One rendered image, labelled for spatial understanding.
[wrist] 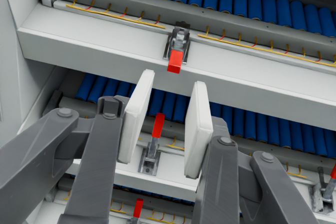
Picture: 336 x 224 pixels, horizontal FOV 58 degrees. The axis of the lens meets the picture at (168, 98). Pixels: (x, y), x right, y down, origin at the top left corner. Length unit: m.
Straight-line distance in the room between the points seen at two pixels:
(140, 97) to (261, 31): 0.26
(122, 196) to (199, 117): 0.47
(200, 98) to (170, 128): 0.30
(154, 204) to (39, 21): 0.39
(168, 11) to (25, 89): 0.21
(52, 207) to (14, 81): 0.30
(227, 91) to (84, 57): 0.17
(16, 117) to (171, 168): 0.23
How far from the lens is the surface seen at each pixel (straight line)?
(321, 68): 0.42
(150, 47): 0.36
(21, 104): 0.44
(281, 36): 0.40
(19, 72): 0.41
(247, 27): 0.39
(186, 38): 0.36
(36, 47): 0.39
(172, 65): 0.28
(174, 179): 0.47
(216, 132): 0.16
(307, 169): 0.56
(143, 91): 0.17
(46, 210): 0.64
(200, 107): 0.16
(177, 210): 0.62
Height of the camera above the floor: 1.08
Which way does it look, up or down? 33 degrees down
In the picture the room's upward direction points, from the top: 14 degrees clockwise
